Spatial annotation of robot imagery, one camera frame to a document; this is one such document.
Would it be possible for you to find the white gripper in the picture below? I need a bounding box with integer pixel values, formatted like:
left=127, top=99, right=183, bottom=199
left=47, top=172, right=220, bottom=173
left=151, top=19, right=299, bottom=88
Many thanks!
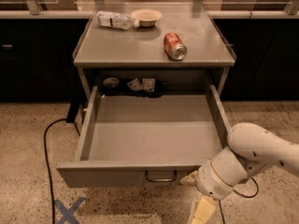
left=180, top=147, right=248, bottom=224

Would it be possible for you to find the grey top drawer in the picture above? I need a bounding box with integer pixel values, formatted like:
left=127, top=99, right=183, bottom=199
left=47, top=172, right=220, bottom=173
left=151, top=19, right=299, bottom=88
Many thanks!
left=56, top=73, right=233, bottom=189

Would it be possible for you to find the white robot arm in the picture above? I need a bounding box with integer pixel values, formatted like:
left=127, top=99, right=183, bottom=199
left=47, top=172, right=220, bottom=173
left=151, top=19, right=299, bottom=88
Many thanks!
left=180, top=122, right=299, bottom=224

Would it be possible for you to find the grey metal drawer cabinet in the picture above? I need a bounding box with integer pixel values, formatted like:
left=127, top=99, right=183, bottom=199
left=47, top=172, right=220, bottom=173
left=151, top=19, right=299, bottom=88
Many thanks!
left=74, top=3, right=235, bottom=101

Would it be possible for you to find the blue tape cross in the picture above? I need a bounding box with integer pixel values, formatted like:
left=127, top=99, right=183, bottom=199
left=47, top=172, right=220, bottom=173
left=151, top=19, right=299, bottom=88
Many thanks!
left=54, top=197, right=85, bottom=224

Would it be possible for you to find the black tape roll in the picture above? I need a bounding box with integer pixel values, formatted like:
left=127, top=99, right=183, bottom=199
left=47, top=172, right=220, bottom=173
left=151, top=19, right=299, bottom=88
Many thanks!
left=101, top=77, right=120, bottom=95

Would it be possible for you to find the orange soda can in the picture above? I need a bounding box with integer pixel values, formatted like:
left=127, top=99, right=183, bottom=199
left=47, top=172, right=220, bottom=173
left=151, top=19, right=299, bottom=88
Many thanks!
left=164, top=33, right=187, bottom=61

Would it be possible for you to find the beige paper bowl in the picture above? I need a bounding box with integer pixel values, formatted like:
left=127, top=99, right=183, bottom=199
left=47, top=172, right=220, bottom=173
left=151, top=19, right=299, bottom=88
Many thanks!
left=131, top=8, right=163, bottom=27

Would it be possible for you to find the clear plastic water bottle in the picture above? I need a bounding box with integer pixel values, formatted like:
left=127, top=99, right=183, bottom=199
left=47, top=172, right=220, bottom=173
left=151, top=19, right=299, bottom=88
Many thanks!
left=96, top=10, right=139, bottom=30

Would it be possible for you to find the black cable right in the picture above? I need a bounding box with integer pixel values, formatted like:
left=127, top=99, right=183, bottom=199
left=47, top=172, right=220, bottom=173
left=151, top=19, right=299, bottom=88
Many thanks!
left=218, top=176, right=260, bottom=224

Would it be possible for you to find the black power cable left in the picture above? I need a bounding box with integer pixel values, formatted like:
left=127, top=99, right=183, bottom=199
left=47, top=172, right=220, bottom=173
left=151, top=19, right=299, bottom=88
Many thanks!
left=43, top=103, right=82, bottom=224

